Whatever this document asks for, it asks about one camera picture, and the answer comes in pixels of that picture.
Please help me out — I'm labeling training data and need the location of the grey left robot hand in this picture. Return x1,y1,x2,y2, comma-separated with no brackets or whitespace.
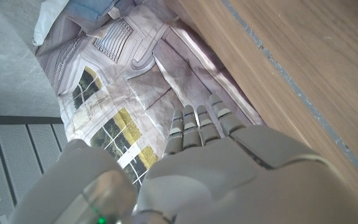
9,93,358,224

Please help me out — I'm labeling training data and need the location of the printed living room backdrop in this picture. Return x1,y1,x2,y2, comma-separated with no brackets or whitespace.
32,0,265,190

